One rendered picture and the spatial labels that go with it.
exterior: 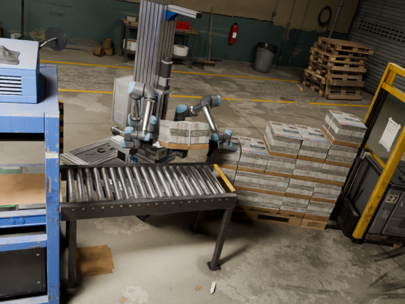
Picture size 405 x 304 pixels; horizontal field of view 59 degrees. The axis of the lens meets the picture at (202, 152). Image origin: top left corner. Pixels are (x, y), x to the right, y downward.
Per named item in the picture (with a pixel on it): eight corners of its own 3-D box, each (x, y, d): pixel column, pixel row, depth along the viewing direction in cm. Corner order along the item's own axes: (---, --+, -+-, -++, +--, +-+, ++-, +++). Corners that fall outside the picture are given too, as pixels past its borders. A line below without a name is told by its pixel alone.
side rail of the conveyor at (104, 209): (231, 204, 304) (234, 192, 299) (234, 208, 300) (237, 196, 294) (60, 216, 252) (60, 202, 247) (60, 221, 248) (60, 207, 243)
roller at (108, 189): (106, 171, 300) (106, 166, 298) (114, 205, 263) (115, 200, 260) (100, 171, 298) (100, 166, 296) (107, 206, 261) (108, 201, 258)
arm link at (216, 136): (199, 93, 344) (217, 138, 330) (208, 92, 350) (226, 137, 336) (193, 99, 353) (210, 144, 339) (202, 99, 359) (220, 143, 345)
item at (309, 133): (293, 124, 392) (294, 123, 391) (319, 128, 395) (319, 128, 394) (302, 139, 359) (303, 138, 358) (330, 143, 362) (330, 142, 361)
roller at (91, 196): (90, 172, 295) (90, 166, 293) (96, 207, 258) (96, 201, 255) (83, 172, 293) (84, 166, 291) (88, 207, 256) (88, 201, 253)
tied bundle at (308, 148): (287, 143, 402) (293, 124, 392) (313, 147, 405) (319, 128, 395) (296, 160, 368) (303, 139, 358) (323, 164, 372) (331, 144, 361)
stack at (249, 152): (198, 193, 432) (211, 130, 394) (291, 207, 443) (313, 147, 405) (198, 213, 397) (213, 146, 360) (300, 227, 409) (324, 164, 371)
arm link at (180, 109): (172, 116, 388) (173, 104, 382) (182, 114, 396) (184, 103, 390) (178, 120, 380) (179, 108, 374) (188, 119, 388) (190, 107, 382)
